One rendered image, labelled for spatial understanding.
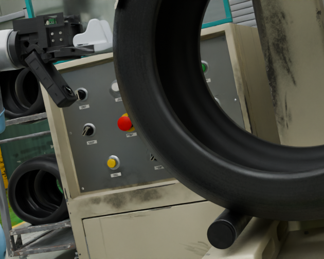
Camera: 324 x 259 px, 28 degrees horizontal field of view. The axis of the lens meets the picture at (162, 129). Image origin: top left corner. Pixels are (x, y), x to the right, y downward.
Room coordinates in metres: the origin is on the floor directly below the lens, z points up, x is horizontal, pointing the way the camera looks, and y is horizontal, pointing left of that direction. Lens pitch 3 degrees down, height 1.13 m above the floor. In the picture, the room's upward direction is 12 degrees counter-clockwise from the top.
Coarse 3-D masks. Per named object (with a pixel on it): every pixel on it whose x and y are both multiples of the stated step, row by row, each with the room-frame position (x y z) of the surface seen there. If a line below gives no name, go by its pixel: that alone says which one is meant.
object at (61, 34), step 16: (64, 16) 1.17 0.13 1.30; (16, 32) 1.18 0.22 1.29; (32, 32) 1.17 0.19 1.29; (48, 32) 1.15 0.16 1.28; (64, 32) 1.14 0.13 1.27; (80, 32) 1.18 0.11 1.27; (16, 48) 1.17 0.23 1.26; (32, 48) 1.17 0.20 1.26; (48, 48) 1.14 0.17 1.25; (16, 64) 1.18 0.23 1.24
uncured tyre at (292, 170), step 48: (144, 0) 0.99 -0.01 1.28; (192, 0) 1.24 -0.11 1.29; (144, 48) 1.00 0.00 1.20; (192, 48) 1.25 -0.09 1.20; (144, 96) 1.00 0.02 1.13; (192, 96) 1.25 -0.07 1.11; (192, 144) 0.98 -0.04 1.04; (240, 144) 1.23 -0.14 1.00; (240, 192) 0.97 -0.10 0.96; (288, 192) 0.94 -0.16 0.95
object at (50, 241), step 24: (0, 72) 4.80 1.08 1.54; (24, 72) 5.18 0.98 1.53; (24, 96) 5.20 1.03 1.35; (24, 120) 4.63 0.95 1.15; (0, 168) 4.79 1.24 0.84; (24, 168) 4.76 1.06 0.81; (48, 168) 4.68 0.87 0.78; (0, 192) 4.75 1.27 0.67; (24, 192) 5.09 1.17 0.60; (48, 192) 5.41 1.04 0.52; (24, 216) 4.79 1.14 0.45; (48, 216) 4.72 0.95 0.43; (48, 240) 4.94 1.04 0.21; (72, 240) 4.74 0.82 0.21
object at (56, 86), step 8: (32, 56) 1.17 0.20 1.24; (40, 56) 1.18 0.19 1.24; (32, 64) 1.17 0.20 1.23; (40, 64) 1.16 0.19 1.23; (48, 64) 1.19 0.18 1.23; (40, 72) 1.17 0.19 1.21; (48, 72) 1.16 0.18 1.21; (56, 72) 1.19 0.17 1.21; (40, 80) 1.17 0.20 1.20; (48, 80) 1.16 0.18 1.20; (56, 80) 1.17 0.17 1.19; (64, 80) 1.20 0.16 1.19; (48, 88) 1.16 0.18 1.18; (56, 88) 1.16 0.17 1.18; (64, 88) 1.16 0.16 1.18; (56, 96) 1.16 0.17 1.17; (64, 96) 1.15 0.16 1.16; (72, 96) 1.17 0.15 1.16; (56, 104) 1.16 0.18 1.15; (64, 104) 1.16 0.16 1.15
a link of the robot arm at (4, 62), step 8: (0, 32) 1.19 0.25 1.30; (8, 32) 1.18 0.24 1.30; (0, 40) 1.17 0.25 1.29; (8, 40) 1.18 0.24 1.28; (0, 48) 1.17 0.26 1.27; (8, 48) 1.17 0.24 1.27; (0, 56) 1.17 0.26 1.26; (8, 56) 1.17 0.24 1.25; (0, 64) 1.19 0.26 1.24; (8, 64) 1.18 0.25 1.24
